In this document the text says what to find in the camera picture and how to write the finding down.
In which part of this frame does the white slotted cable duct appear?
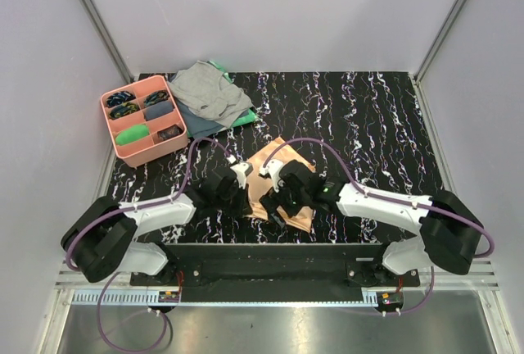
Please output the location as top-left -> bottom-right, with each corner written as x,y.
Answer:
73,288 -> 403,307

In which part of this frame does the aluminium frame rail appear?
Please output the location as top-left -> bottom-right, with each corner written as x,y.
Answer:
54,260 -> 499,291

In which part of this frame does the pink compartment tray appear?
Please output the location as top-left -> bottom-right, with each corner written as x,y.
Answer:
100,75 -> 189,168

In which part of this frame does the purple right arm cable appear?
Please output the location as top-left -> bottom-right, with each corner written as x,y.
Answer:
261,137 -> 495,317

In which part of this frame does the black marbled table mat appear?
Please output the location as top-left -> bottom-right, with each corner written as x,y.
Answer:
94,70 -> 464,246

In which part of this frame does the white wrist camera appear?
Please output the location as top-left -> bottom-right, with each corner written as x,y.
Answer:
259,159 -> 284,192
227,156 -> 253,189

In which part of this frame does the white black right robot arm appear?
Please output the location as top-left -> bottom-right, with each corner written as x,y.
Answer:
259,159 -> 483,286

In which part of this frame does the blue grey folded cloth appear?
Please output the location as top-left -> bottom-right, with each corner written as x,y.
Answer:
177,102 -> 228,138

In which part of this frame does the peach satin napkin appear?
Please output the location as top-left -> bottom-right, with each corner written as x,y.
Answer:
242,137 -> 317,234

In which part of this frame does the left aluminium frame post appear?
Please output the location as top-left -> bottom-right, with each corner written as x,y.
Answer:
79,0 -> 134,83

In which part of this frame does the grey item in tray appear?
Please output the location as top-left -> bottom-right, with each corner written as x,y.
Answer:
144,101 -> 174,121

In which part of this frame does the right aluminium frame post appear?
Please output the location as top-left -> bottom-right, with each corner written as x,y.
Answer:
413,0 -> 468,82

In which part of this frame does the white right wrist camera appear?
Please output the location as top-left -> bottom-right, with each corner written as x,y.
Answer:
259,159 -> 284,192

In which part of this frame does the dark brown item in tray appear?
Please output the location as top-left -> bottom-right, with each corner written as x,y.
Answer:
158,125 -> 183,141

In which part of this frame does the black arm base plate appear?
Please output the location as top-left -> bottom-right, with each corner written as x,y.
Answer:
130,243 -> 420,295

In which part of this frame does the green folded cloth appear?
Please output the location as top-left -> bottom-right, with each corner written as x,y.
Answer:
208,61 -> 257,129

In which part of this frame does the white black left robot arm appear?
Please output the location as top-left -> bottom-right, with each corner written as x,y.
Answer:
61,169 -> 251,285

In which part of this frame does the aluminium frame post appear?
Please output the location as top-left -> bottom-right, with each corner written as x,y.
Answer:
79,0 -> 134,83
413,0 -> 468,82

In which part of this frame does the green item in tray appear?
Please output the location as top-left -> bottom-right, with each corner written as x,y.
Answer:
115,124 -> 150,146

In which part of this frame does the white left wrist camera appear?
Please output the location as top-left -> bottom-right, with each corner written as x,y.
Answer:
227,156 -> 253,189

